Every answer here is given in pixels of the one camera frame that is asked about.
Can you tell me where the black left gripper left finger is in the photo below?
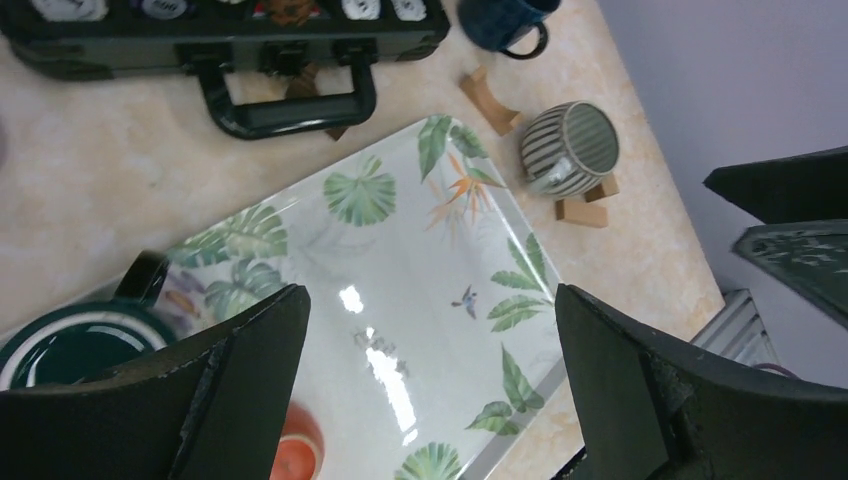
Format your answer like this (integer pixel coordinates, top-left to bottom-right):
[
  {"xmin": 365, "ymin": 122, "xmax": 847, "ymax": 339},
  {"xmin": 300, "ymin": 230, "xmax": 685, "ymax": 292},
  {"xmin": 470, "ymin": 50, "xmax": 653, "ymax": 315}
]
[{"xmin": 1, "ymin": 285, "xmax": 311, "ymax": 479}]

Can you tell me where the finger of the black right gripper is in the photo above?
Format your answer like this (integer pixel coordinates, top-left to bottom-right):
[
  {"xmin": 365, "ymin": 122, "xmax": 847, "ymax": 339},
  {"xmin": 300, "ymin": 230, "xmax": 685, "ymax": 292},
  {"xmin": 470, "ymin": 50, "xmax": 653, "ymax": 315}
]
[
  {"xmin": 732, "ymin": 219, "xmax": 847, "ymax": 327},
  {"xmin": 704, "ymin": 146, "xmax": 847, "ymax": 224}
]

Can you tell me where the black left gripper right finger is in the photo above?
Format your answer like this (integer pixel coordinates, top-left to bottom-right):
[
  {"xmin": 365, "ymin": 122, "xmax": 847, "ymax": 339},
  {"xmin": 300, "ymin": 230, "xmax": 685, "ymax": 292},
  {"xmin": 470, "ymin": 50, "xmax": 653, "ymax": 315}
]
[{"xmin": 555, "ymin": 284, "xmax": 847, "ymax": 479}]

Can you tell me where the small orange cup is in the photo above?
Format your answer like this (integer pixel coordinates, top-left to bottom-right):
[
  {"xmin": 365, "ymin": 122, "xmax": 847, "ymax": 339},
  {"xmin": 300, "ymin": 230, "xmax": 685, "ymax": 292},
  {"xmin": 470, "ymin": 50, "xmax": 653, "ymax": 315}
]
[{"xmin": 269, "ymin": 403, "xmax": 325, "ymax": 480}]

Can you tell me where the dark teal mug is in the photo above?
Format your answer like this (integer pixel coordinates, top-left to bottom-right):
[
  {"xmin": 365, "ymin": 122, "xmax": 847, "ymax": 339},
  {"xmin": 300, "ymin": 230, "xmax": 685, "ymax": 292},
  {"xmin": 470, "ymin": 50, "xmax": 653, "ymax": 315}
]
[{"xmin": 1, "ymin": 250, "xmax": 177, "ymax": 391}]

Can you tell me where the grey striped ribbed cup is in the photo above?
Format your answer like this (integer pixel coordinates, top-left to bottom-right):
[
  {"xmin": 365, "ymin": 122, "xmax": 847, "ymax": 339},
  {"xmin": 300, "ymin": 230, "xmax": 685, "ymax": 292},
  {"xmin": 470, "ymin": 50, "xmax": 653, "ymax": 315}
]
[{"xmin": 519, "ymin": 101, "xmax": 620, "ymax": 199}]

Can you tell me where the dark blue mug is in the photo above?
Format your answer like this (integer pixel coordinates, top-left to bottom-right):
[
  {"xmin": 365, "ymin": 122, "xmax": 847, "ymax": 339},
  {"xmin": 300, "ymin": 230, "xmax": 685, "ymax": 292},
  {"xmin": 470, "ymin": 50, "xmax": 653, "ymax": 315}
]
[{"xmin": 457, "ymin": 0, "xmax": 561, "ymax": 60}]

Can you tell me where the dark wooden block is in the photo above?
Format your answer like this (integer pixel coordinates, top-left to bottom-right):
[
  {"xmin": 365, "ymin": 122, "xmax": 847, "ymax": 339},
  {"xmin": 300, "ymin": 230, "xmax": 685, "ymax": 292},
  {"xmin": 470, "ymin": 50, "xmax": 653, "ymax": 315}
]
[{"xmin": 584, "ymin": 173, "xmax": 620, "ymax": 203}]

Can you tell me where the wooden block right rear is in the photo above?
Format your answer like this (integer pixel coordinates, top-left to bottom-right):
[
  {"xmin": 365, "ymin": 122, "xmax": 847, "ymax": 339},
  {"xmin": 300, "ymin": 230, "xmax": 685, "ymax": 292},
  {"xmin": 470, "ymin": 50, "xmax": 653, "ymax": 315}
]
[{"xmin": 554, "ymin": 199, "xmax": 609, "ymax": 229}]

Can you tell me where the floral white serving tray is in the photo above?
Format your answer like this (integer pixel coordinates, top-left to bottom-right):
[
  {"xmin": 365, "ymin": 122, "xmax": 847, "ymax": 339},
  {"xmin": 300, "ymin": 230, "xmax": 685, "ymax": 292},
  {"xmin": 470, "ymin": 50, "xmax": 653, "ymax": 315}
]
[{"xmin": 153, "ymin": 115, "xmax": 565, "ymax": 479}]

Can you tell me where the light wooden block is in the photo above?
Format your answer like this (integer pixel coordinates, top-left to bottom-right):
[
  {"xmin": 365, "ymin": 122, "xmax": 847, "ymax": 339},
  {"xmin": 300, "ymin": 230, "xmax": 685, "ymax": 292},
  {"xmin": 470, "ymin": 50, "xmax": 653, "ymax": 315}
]
[{"xmin": 459, "ymin": 66, "xmax": 524, "ymax": 137}]

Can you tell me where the dark green carrying case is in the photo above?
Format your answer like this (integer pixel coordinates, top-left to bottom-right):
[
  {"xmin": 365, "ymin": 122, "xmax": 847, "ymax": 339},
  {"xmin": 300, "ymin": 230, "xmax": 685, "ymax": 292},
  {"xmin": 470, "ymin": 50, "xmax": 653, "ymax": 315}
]
[{"xmin": 1, "ymin": 1, "xmax": 450, "ymax": 140}]

